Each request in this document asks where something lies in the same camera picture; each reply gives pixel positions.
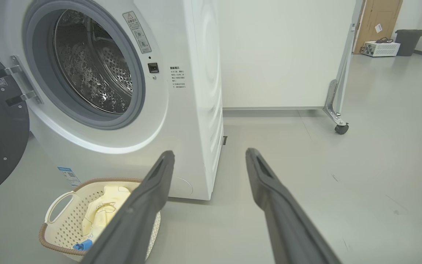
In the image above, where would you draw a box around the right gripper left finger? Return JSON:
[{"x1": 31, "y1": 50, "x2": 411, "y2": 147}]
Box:
[{"x1": 81, "y1": 150, "x2": 175, "y2": 264}]

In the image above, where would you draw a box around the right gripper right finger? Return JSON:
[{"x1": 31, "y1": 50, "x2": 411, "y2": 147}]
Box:
[{"x1": 245, "y1": 148, "x2": 343, "y2": 264}]

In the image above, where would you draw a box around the cream bear print garment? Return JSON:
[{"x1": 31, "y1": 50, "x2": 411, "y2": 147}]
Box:
[{"x1": 82, "y1": 184, "x2": 133, "y2": 241}]

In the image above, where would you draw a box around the blue cloth item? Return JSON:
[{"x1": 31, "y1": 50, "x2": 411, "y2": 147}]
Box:
[{"x1": 73, "y1": 239, "x2": 93, "y2": 252}]

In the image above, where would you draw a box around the grey washing machine door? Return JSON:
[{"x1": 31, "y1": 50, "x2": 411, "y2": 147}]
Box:
[{"x1": 0, "y1": 41, "x2": 30, "y2": 203}]

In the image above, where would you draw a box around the white front-load washing machine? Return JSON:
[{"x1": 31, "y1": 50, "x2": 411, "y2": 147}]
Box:
[{"x1": 0, "y1": 0, "x2": 224, "y2": 201}]

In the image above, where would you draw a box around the grey rubber door gasket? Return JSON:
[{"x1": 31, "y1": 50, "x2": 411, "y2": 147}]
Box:
[{"x1": 22, "y1": 0, "x2": 146, "y2": 131}]

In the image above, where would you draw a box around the stainless steel washing machine drum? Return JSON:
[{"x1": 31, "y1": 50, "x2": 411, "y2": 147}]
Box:
[{"x1": 53, "y1": 9, "x2": 134, "y2": 114}]

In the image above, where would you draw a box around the metal washing machine door hinge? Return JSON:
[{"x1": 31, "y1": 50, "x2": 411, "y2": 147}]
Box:
[{"x1": 0, "y1": 55, "x2": 43, "y2": 107}]

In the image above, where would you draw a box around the brown wooden room door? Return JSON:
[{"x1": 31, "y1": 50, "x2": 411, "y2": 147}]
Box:
[{"x1": 353, "y1": 0, "x2": 404, "y2": 55}]

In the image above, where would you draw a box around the round white filter cover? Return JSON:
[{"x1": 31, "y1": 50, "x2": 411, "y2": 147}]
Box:
[{"x1": 176, "y1": 177, "x2": 194, "y2": 197}]

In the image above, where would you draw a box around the cream perforated laundry basket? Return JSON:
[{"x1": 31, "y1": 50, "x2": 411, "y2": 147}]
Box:
[{"x1": 38, "y1": 178, "x2": 161, "y2": 261}]

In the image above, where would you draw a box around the blue white energy label sticker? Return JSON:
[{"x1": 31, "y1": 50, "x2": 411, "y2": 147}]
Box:
[{"x1": 58, "y1": 167, "x2": 82, "y2": 187}]

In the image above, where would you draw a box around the grey metal caster leg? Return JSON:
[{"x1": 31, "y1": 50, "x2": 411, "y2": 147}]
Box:
[{"x1": 323, "y1": 0, "x2": 364, "y2": 135}]

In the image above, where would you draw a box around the small printed text sticker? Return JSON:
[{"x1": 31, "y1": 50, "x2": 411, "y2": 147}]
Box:
[{"x1": 170, "y1": 66, "x2": 187, "y2": 89}]

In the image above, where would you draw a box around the white partition panel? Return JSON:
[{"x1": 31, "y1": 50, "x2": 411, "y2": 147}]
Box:
[{"x1": 216, "y1": 0, "x2": 356, "y2": 110}]

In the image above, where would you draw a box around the white warning label sticker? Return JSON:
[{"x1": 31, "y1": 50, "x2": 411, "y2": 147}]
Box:
[{"x1": 122, "y1": 11, "x2": 152, "y2": 54}]

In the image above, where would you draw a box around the white vented equipment box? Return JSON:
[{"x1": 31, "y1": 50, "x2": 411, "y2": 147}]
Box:
[{"x1": 361, "y1": 41, "x2": 401, "y2": 57}]

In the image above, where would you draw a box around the black trash bin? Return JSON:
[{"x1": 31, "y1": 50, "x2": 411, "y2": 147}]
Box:
[{"x1": 395, "y1": 29, "x2": 422, "y2": 56}]

